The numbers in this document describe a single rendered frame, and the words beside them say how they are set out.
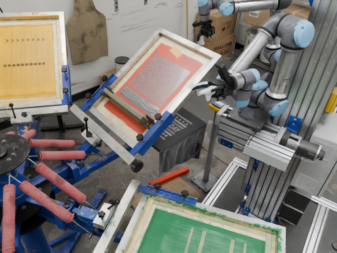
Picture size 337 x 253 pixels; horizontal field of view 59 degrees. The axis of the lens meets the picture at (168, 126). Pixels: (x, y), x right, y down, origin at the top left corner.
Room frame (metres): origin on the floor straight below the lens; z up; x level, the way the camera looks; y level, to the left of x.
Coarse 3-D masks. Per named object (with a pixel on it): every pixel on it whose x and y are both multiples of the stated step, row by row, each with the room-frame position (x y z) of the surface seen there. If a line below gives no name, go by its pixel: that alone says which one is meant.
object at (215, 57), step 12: (156, 36) 2.07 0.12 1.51; (168, 36) 2.02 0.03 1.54; (144, 48) 1.99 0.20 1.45; (192, 48) 1.86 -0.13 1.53; (204, 48) 1.82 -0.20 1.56; (132, 60) 1.93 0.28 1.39; (216, 60) 1.70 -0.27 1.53; (120, 72) 1.86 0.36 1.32; (204, 72) 1.64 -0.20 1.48; (192, 84) 1.59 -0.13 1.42; (180, 96) 1.53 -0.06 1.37; (108, 120) 1.52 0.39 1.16; (120, 132) 1.41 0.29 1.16; (132, 144) 1.31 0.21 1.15
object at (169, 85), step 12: (180, 60) 1.83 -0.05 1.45; (192, 60) 1.80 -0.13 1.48; (168, 72) 1.77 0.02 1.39; (180, 72) 1.74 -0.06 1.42; (192, 72) 1.71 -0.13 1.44; (156, 84) 1.71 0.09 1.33; (168, 84) 1.68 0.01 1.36; (180, 84) 1.65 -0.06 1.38; (144, 96) 1.65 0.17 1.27; (156, 96) 1.62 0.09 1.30; (168, 96) 1.59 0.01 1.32; (132, 120) 1.50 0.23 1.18
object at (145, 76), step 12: (156, 48) 2.00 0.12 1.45; (168, 48) 1.96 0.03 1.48; (156, 60) 1.90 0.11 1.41; (168, 60) 1.86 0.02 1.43; (144, 72) 1.83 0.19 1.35; (156, 72) 1.80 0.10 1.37; (132, 84) 1.77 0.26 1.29; (144, 84) 1.74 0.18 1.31; (120, 96) 1.71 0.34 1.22; (108, 108) 1.64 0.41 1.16
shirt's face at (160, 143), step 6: (180, 108) 1.99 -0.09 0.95; (180, 114) 1.91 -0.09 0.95; (186, 114) 1.91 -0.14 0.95; (192, 114) 1.92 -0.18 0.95; (192, 120) 1.84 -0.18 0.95; (198, 120) 1.84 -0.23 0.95; (192, 126) 1.77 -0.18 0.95; (198, 126) 1.77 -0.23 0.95; (180, 132) 1.69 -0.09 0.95; (186, 132) 1.70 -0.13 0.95; (168, 138) 1.62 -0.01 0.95; (174, 138) 1.62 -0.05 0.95; (180, 138) 1.62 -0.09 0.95; (156, 144) 1.55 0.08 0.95; (162, 144) 1.55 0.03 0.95; (168, 144) 1.55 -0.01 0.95
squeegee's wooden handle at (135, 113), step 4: (104, 88) 1.68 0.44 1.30; (104, 92) 1.66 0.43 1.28; (108, 92) 1.64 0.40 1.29; (108, 96) 1.67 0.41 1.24; (112, 96) 1.60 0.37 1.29; (116, 96) 1.59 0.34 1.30; (116, 100) 1.56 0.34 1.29; (120, 100) 1.55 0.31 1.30; (120, 104) 1.53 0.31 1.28; (124, 104) 1.52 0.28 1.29; (124, 108) 1.52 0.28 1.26; (128, 108) 1.48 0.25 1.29; (132, 108) 1.47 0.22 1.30; (132, 112) 1.45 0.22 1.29; (136, 112) 1.44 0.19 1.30; (136, 116) 1.41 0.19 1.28; (140, 116) 1.40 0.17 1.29; (140, 120) 1.39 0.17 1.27; (144, 120) 1.41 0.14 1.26
